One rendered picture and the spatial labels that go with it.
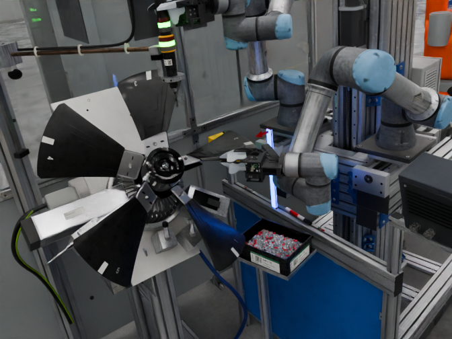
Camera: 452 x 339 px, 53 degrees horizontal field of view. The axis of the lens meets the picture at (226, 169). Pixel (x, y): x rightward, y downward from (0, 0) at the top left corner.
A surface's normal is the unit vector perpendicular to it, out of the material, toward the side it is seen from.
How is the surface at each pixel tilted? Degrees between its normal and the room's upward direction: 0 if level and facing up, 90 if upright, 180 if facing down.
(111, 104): 50
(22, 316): 90
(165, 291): 90
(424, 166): 15
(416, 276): 0
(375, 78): 86
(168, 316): 90
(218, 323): 0
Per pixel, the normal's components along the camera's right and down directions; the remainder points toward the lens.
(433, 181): -0.31, -0.78
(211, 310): -0.11, -0.89
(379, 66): 0.46, 0.27
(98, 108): 0.37, -0.35
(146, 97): -0.27, -0.24
